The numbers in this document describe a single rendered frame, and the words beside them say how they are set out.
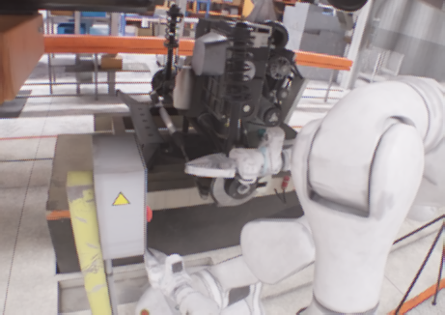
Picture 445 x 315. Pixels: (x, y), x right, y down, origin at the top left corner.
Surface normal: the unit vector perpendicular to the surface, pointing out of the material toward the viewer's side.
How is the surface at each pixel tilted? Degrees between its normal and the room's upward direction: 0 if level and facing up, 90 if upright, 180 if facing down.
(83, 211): 90
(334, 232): 95
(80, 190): 90
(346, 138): 66
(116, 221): 90
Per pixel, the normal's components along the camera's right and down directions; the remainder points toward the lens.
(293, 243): -0.84, 0.11
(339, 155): -0.81, -0.14
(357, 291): -0.07, 0.20
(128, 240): 0.38, 0.48
